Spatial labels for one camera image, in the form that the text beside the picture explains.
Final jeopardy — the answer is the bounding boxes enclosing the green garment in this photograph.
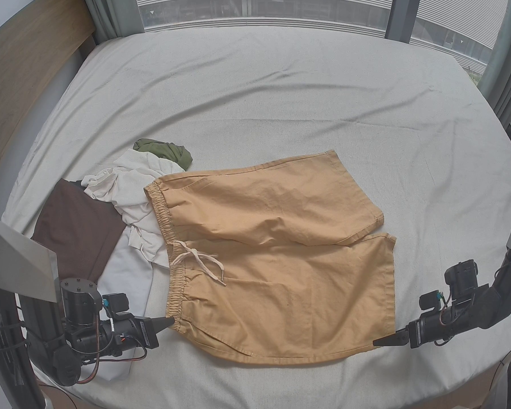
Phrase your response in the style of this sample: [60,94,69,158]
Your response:
[133,138,193,171]

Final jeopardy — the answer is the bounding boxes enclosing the brown garment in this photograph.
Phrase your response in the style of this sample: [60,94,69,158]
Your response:
[31,180,126,286]

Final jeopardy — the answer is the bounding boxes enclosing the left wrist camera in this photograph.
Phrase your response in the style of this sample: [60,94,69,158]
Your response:
[101,292,130,314]

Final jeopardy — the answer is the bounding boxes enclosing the cream garment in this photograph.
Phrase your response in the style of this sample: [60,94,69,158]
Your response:
[82,149,184,269]

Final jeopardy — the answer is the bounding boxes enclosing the tan shorts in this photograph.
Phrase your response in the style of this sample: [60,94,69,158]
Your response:
[143,149,397,364]

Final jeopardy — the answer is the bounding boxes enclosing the pale blue garment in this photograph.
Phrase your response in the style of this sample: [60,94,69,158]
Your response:
[91,226,171,382]

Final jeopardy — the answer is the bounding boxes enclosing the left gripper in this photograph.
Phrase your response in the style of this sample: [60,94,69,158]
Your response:
[110,315,160,351]

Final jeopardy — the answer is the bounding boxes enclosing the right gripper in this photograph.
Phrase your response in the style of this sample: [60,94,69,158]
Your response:
[407,313,449,350]

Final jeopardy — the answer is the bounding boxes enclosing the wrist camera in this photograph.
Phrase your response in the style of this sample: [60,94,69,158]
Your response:
[419,290,441,312]
[101,292,130,314]

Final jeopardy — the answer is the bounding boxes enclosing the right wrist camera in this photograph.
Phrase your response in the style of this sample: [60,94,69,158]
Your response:
[419,290,441,312]

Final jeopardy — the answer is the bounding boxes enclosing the bed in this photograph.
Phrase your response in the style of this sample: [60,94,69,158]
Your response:
[0,0,511,409]

